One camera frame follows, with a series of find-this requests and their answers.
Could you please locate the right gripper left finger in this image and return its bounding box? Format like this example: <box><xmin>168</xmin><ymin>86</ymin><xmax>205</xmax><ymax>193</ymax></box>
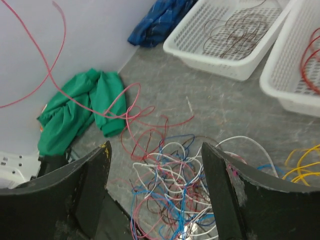
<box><xmin>0</xmin><ymin>141</ymin><xmax>112</xmax><ymax>240</ymax></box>

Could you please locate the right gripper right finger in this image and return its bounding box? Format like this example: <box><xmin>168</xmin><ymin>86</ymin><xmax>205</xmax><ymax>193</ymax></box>
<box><xmin>201</xmin><ymin>142</ymin><xmax>320</xmax><ymax>240</ymax></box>

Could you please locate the white wire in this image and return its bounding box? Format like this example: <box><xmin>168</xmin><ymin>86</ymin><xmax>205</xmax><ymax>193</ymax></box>
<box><xmin>132</xmin><ymin>135</ymin><xmax>280</xmax><ymax>238</ymax></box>

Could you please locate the red wire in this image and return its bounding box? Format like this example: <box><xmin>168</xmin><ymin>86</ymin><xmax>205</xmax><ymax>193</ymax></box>
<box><xmin>299</xmin><ymin>27</ymin><xmax>320</xmax><ymax>96</ymax></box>
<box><xmin>120</xmin><ymin>114</ymin><xmax>195</xmax><ymax>161</ymax></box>

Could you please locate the pink wire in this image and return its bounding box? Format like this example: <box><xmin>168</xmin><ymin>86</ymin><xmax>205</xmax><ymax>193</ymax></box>
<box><xmin>0</xmin><ymin>0</ymin><xmax>156</xmax><ymax>131</ymax></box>

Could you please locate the brown wire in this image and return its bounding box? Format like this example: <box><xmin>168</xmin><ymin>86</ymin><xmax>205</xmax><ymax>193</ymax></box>
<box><xmin>201</xmin><ymin>0</ymin><xmax>271</xmax><ymax>60</ymax></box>

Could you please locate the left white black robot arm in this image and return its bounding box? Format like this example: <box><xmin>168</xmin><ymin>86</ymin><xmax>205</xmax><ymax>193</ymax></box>
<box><xmin>0</xmin><ymin>151</ymin><xmax>71</xmax><ymax>189</ymax></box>

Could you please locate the green cloth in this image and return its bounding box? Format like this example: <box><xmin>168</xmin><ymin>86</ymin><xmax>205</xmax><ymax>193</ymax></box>
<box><xmin>37</xmin><ymin>69</ymin><xmax>127</xmax><ymax>156</ymax></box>

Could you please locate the middle white plastic basket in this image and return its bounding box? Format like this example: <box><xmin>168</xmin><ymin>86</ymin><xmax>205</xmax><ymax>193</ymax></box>
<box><xmin>259</xmin><ymin>0</ymin><xmax>320</xmax><ymax>117</ymax></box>

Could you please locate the white plastic basket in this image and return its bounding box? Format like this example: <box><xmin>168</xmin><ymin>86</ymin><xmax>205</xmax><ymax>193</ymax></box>
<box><xmin>163</xmin><ymin>0</ymin><xmax>296</xmax><ymax>81</ymax></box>
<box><xmin>259</xmin><ymin>0</ymin><xmax>320</xmax><ymax>117</ymax></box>

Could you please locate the left white plastic basket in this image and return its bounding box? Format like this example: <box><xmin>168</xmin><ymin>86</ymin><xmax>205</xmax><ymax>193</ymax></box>
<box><xmin>163</xmin><ymin>0</ymin><xmax>296</xmax><ymax>81</ymax></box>

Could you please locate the blue plaid cloth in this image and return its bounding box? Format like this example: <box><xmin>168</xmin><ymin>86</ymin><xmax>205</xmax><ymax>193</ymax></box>
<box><xmin>127</xmin><ymin>0</ymin><xmax>197</xmax><ymax>48</ymax></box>

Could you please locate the yellow wire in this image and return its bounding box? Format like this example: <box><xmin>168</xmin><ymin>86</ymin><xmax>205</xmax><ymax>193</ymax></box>
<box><xmin>282</xmin><ymin>143</ymin><xmax>320</xmax><ymax>187</ymax></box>

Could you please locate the dark maroon wire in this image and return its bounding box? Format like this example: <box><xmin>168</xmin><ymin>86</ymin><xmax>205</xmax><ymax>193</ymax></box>
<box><xmin>144</xmin><ymin>134</ymin><xmax>221</xmax><ymax>226</ymax></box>

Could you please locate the blue wire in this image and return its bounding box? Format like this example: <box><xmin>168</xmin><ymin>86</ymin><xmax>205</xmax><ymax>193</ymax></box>
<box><xmin>129</xmin><ymin>133</ymin><xmax>286</xmax><ymax>240</ymax></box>

